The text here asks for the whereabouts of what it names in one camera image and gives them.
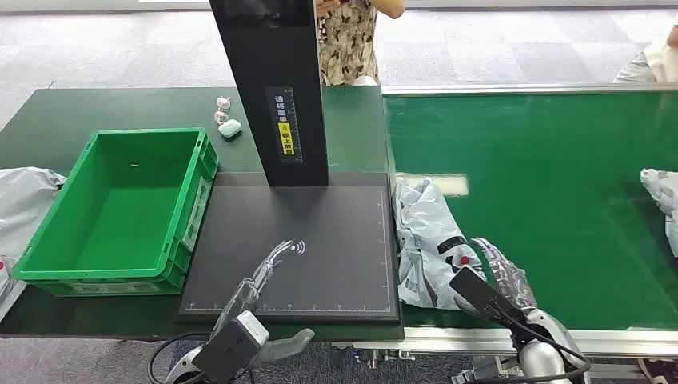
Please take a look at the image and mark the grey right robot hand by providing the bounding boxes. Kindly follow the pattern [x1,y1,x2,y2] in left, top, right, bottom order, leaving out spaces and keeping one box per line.
[470,237,538,314]

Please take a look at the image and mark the metal conveyor bracket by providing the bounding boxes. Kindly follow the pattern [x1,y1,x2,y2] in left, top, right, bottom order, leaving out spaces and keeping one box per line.
[352,346,417,370]

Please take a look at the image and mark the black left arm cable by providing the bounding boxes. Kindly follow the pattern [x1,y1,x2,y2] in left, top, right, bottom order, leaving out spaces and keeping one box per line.
[147,330,213,384]

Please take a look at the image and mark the green plastic crate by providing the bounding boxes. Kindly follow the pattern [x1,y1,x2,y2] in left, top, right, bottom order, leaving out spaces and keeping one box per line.
[11,126,221,298]

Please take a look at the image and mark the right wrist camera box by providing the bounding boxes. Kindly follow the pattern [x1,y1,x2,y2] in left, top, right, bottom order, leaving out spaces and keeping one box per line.
[449,266,532,343]

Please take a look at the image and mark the person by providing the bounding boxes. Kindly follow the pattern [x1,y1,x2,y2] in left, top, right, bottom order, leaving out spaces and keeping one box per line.
[613,23,678,84]
[315,0,407,87]

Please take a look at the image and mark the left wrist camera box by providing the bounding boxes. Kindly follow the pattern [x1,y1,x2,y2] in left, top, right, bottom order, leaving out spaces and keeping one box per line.
[192,310,270,384]

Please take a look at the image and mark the grey conveyor drive unit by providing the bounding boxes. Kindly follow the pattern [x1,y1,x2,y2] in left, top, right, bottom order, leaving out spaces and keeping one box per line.
[451,354,523,384]

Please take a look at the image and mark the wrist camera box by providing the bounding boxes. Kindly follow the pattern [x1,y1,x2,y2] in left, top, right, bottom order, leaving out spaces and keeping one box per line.
[192,310,270,384]
[449,266,532,343]

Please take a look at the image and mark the dark green table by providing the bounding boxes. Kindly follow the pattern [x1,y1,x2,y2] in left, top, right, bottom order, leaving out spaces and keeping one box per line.
[0,86,406,343]

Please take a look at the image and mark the large grey poly mailer package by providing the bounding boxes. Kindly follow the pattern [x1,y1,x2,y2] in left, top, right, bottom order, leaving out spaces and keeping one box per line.
[639,167,678,244]

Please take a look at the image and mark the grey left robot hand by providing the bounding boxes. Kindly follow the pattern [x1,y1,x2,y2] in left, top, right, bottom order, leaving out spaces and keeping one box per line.
[209,239,317,368]

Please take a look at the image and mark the green conveyor belt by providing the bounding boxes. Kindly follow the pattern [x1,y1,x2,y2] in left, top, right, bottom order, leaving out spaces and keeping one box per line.
[382,82,678,358]

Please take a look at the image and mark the black inbound scanning machine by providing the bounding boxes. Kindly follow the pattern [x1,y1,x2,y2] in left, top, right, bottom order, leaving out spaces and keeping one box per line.
[177,0,404,326]

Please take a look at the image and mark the white earbud case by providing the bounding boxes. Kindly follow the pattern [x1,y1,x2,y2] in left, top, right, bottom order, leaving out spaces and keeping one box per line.
[217,118,244,139]

